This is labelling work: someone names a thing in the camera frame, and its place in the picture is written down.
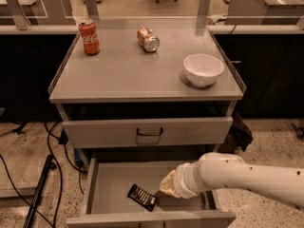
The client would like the grey barrier post left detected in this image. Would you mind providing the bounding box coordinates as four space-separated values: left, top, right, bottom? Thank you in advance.
6 0 30 30

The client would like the black bar on floor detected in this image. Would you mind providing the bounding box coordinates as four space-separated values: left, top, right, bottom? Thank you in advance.
23 155 53 228

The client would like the grey barrier post right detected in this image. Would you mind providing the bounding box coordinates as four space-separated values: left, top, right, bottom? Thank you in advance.
198 0 211 17

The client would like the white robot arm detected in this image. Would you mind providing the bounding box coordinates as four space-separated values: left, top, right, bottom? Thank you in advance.
160 152 304 210

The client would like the grey barrier post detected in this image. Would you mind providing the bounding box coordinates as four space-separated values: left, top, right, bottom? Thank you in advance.
85 0 99 20
198 0 211 17
6 0 30 30

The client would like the grey metal drawer cabinet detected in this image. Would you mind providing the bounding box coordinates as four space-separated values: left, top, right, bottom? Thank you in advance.
47 17 247 228

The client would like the black drawer handle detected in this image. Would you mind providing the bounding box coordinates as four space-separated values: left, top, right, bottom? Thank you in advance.
136 127 163 137

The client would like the grey background desk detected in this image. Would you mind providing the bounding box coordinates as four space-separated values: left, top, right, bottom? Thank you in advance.
225 0 304 25
0 0 75 25

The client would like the grey background desk right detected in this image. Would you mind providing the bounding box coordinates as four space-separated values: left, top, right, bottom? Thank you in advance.
225 0 304 25

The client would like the clear acrylic barrier panel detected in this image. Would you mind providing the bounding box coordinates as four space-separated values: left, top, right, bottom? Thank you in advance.
0 0 304 20

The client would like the orange silver lying can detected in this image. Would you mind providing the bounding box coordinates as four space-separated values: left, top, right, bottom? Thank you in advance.
137 27 160 52

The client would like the black floor cable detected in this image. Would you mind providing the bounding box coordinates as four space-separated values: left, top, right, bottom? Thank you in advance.
0 121 88 228

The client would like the dark cloth behind cabinet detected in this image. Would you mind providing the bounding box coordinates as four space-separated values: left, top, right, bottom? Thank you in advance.
218 112 254 154

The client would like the grey barrier post middle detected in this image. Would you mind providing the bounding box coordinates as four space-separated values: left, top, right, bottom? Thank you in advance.
85 0 99 20

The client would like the white ceramic bowl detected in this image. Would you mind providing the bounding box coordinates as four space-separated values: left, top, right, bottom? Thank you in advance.
183 54 224 87

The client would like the grey closed upper drawer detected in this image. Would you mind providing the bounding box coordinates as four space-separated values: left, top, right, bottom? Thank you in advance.
63 117 233 148

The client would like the grey background desk left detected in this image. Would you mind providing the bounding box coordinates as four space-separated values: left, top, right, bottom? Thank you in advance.
0 0 75 25

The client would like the grey open middle drawer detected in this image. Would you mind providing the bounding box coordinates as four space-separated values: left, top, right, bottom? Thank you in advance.
66 153 236 228

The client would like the red coca-cola can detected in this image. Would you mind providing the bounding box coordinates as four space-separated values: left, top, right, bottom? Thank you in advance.
78 19 100 55

